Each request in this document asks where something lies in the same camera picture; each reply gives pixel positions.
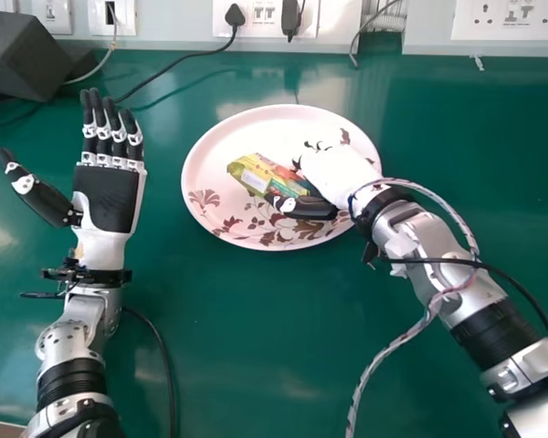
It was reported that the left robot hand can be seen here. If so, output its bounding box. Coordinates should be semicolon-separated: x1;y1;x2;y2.
0;87;148;285

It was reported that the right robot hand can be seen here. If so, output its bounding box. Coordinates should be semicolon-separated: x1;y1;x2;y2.
263;145;419;235

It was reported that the yellow-green biscuit packet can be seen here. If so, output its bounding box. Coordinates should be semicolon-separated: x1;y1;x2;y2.
227;152;323;202

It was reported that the plate with brown leaf pattern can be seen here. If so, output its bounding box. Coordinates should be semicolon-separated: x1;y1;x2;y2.
181;103;384;251

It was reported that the black power adapter plug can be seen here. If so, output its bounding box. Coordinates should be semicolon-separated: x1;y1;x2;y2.
280;0;303;43

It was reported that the black box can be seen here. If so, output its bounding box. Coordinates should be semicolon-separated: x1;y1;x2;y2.
0;9;97;102

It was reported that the white socket strip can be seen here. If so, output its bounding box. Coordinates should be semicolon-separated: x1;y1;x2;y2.
0;0;548;57

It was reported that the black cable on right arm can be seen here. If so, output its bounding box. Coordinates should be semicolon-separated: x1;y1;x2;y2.
378;255;548;339

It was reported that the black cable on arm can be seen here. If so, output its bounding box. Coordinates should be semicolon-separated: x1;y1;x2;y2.
121;308;179;438
378;255;548;339

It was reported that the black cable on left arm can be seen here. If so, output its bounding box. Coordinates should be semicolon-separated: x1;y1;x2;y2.
121;308;179;438

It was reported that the thin white cable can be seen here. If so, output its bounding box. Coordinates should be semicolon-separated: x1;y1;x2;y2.
63;13;120;87

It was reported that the black plug with cable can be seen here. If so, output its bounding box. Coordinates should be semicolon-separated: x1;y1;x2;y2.
113;3;248;110

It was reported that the white braided wire bundle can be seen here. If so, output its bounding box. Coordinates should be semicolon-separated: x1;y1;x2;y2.
344;178;480;438

